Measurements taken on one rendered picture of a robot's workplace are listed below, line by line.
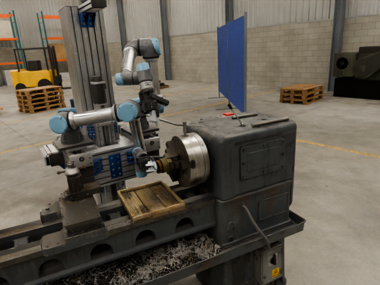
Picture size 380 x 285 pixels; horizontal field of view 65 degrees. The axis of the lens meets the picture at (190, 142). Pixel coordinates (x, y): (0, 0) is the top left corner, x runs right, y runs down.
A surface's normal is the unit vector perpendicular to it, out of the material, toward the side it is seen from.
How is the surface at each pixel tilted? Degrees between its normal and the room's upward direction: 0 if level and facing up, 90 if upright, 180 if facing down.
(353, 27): 90
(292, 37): 90
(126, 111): 89
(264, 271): 88
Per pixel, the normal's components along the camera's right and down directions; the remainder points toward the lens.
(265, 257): 0.44, 0.21
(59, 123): -0.08, 0.32
